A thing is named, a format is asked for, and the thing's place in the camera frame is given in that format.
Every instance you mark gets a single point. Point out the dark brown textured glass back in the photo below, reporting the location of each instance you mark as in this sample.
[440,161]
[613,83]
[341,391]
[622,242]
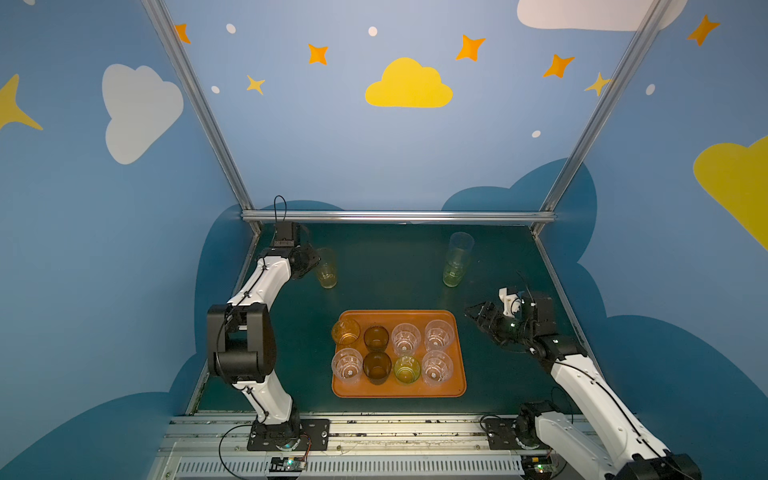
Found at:
[376,338]

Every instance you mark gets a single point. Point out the clear faceted plastic glass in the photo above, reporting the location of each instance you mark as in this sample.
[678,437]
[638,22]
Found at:
[347,366]

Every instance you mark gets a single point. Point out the right aluminium frame post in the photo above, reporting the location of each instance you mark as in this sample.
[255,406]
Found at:
[632,58]

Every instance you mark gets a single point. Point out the horizontal aluminium back rail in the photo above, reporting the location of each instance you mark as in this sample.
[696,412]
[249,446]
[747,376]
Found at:
[445,217]

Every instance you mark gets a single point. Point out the aluminium frame post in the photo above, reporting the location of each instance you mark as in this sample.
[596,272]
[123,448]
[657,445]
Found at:
[632,58]
[173,46]

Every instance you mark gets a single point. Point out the orange plastic tray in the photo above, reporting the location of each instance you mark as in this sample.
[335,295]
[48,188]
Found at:
[391,389]

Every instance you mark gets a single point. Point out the tall yellow plastic glass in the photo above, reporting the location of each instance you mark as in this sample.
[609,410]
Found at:
[326,270]

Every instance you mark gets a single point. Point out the tall green glass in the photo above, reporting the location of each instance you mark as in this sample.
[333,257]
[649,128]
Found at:
[456,265]

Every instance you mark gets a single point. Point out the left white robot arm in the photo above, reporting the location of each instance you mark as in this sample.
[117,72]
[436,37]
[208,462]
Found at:
[241,343]

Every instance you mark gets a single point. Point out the short green glass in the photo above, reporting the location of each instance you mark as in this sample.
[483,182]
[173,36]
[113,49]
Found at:
[407,369]

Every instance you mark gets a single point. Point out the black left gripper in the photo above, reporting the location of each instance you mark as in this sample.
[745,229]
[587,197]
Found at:
[309,261]

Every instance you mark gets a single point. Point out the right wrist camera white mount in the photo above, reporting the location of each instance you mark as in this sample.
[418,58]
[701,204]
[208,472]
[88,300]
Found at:
[511,302]

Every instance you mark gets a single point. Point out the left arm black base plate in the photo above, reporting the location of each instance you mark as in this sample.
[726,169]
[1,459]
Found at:
[312,434]

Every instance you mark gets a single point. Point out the short yellow plastic glass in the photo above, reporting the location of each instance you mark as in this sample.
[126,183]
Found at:
[345,332]

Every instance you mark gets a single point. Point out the clear ribbed glass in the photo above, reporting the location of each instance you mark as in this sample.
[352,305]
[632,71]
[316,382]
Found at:
[437,367]
[405,339]
[439,335]

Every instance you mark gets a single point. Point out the left aluminium frame post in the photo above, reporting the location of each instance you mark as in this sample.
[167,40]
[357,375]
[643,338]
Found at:
[173,46]

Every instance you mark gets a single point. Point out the brown textured glass front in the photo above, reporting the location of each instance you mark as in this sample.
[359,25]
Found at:
[377,366]

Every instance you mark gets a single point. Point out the right green circuit board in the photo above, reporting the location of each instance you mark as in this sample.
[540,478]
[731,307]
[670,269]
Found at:
[538,468]

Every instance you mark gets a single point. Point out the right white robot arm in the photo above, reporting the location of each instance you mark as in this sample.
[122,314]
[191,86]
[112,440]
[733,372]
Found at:
[623,449]

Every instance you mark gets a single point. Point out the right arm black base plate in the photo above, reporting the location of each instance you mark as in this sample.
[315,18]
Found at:
[511,434]

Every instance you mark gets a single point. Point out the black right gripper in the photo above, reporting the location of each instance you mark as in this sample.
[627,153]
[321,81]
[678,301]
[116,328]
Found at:
[496,318]

